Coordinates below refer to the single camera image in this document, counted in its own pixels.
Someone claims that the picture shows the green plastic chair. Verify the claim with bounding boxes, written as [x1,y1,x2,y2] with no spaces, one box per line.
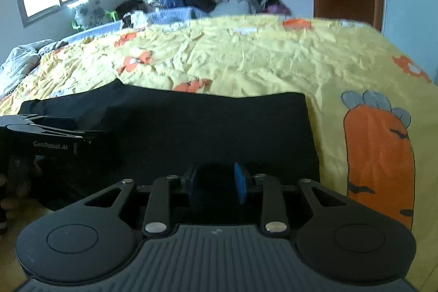
[71,9,119,31]

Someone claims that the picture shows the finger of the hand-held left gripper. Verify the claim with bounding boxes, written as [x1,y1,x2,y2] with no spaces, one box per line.
[0,113,48,128]
[27,123,107,144]

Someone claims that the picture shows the white grey blanket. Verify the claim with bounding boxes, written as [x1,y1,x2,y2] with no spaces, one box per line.
[0,39,70,98]

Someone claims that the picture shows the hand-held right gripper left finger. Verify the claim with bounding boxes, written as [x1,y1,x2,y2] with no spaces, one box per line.
[70,163,204,238]

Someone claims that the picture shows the floral pillow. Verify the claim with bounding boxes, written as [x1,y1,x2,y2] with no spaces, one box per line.
[66,0,105,31]

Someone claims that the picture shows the blue quilt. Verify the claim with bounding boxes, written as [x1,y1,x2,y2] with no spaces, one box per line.
[64,6,210,44]

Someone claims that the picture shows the grey cloth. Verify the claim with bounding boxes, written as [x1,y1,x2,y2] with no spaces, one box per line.
[214,0,263,18]

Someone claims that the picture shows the black pants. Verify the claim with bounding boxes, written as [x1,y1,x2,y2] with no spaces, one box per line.
[17,78,321,210]

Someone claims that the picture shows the black and white cloth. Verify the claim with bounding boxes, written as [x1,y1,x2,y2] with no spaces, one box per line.
[121,11,150,30]

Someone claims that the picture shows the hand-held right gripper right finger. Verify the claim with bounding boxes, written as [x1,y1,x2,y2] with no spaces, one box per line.
[234,162,358,238]

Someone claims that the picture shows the black bag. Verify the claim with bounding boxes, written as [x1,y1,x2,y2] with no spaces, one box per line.
[114,0,148,18]

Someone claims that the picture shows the purple bag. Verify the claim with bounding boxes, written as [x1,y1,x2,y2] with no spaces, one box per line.
[266,4,292,16]

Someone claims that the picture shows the yellow printed bedsheet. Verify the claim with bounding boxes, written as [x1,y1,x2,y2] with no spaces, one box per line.
[0,14,438,235]

